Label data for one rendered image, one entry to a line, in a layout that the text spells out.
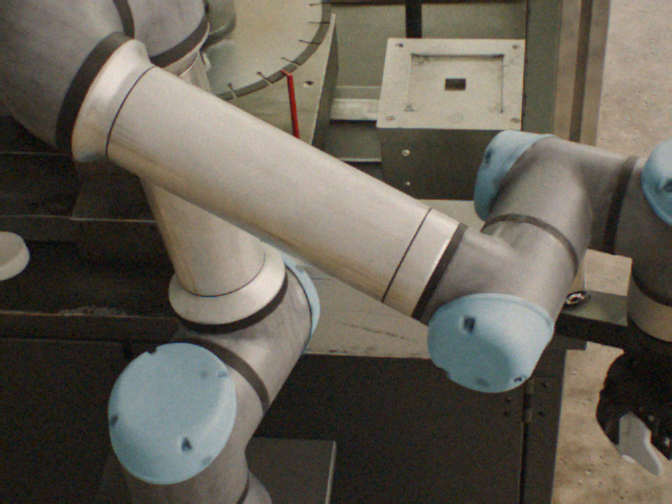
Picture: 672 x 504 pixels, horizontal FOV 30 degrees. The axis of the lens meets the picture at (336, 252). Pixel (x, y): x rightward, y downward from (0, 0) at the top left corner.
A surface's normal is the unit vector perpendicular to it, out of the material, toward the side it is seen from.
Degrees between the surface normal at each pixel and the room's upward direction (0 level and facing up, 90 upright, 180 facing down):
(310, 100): 0
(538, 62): 90
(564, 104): 90
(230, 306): 40
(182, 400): 7
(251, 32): 0
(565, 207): 30
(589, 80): 90
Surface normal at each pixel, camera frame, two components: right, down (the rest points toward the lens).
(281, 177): 0.00, -0.22
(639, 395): -0.84, 0.42
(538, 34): -0.11, 0.71
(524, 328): 0.60, -0.27
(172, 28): 0.67, 0.38
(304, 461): -0.07, -0.71
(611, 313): -0.36, -0.89
